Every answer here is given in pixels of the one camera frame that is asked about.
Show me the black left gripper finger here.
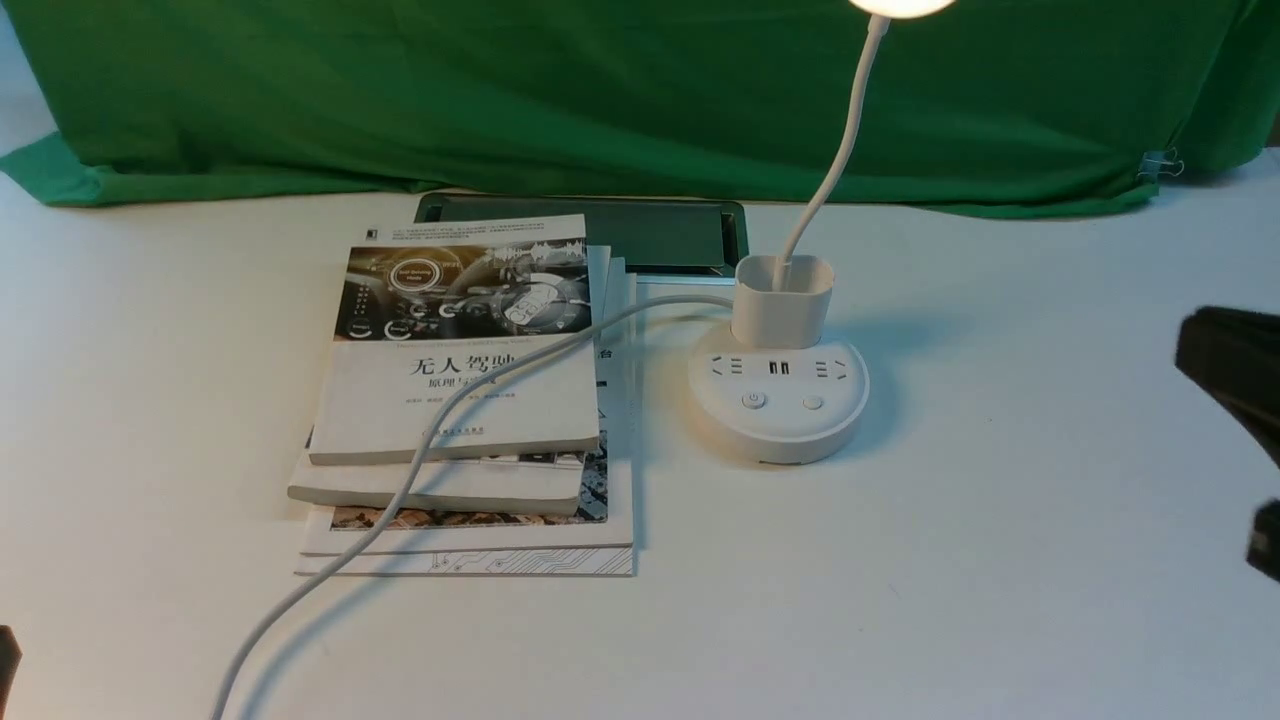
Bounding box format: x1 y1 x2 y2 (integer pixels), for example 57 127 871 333
0 626 22 719

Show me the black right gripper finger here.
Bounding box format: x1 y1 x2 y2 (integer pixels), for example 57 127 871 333
1174 306 1279 462
1245 498 1280 582

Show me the white desk lamp with sockets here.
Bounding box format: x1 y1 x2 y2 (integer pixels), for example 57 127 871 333
687 1 946 466

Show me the metal binder clip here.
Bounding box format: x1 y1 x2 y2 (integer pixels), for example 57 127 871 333
1135 147 1187 183

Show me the green backdrop cloth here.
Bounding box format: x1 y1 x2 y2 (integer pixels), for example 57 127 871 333
3 1 1279 218

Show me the top book with dashboard cover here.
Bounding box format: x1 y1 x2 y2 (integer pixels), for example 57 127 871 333
307 214 611 466

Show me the bottom book with circuit pattern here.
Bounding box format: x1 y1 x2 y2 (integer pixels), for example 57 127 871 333
339 318 637 577

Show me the white power cable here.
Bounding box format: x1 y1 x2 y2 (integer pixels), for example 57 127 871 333
209 293 735 720

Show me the silver desk cable grommet box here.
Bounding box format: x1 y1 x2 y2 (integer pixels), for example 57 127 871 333
413 192 750 284

